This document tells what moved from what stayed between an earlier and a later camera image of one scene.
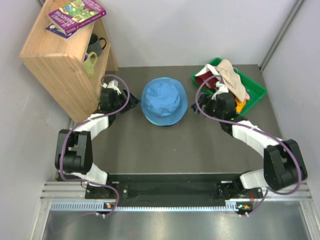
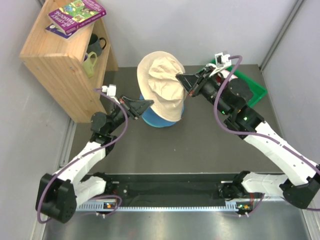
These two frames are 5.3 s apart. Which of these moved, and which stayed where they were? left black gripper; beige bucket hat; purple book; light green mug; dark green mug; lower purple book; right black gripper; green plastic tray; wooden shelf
Moved: left black gripper; beige bucket hat; right black gripper
Stayed: lower purple book; purple book; light green mug; wooden shelf; dark green mug; green plastic tray
